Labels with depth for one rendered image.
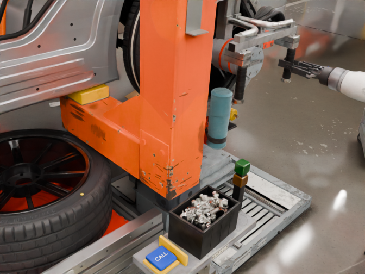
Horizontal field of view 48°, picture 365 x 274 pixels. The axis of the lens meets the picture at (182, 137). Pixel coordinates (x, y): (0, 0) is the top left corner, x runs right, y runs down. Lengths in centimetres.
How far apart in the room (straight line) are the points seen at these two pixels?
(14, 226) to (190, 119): 64
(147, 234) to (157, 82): 60
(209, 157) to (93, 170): 81
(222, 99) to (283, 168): 106
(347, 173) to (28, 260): 195
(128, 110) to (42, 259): 57
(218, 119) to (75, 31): 66
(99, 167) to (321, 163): 160
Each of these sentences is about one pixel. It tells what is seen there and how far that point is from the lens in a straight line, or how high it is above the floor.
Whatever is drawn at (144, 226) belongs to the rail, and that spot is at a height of 37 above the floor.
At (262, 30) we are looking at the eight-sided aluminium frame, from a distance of 199.
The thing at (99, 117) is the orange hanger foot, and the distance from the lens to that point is 159.
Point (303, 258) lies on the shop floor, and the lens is 207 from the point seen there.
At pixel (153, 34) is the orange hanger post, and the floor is 107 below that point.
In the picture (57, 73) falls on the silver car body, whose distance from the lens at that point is 157.
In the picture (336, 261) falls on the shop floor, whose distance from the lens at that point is 211.
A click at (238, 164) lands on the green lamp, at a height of 66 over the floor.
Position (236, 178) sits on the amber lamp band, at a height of 60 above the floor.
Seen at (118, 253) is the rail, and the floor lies 33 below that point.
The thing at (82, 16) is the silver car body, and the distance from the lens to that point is 160.
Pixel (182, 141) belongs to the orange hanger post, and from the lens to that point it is 131.
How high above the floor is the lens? 141
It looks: 30 degrees down
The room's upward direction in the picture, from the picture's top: 4 degrees clockwise
